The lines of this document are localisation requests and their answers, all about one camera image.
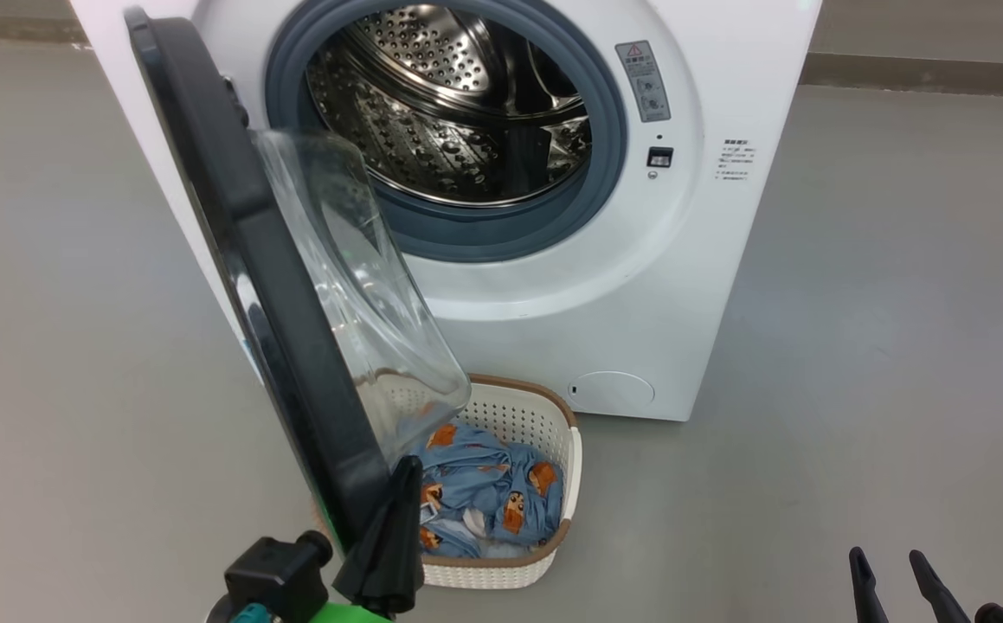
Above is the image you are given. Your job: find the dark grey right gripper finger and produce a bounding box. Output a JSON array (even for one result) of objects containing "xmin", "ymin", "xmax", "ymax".
[
  {"xmin": 909, "ymin": 549, "xmax": 974, "ymax": 623},
  {"xmin": 848, "ymin": 546, "xmax": 890, "ymax": 623}
]

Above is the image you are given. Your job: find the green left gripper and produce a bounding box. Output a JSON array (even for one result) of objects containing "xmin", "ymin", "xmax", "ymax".
[{"xmin": 304, "ymin": 455, "xmax": 426, "ymax": 623}]

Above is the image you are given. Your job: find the blue bear print garment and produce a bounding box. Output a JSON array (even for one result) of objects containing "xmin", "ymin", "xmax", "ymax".
[
  {"xmin": 419, "ymin": 480, "xmax": 564, "ymax": 560},
  {"xmin": 415, "ymin": 421, "xmax": 566, "ymax": 520}
]

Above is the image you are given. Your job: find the black round glass washer door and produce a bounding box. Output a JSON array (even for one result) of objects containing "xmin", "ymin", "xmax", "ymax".
[{"xmin": 124, "ymin": 7, "xmax": 473, "ymax": 556}]

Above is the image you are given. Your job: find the white front-load washing machine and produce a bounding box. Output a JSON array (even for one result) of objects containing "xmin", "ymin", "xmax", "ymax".
[{"xmin": 68, "ymin": 0, "xmax": 823, "ymax": 423}]

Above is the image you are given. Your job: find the cream perforated basket brown rim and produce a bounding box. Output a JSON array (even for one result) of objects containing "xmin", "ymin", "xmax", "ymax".
[{"xmin": 315, "ymin": 373, "xmax": 584, "ymax": 592}]

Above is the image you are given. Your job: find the round white filter cover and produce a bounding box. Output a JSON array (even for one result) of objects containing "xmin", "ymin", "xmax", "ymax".
[{"xmin": 569, "ymin": 371, "xmax": 656, "ymax": 415}]

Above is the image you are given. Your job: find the perforated steel drum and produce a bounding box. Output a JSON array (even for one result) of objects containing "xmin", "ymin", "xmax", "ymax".
[{"xmin": 305, "ymin": 3, "xmax": 594, "ymax": 209}]

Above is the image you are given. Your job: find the grey warning sticker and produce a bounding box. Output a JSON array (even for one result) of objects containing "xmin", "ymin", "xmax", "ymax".
[{"xmin": 614, "ymin": 40, "xmax": 673, "ymax": 124}]

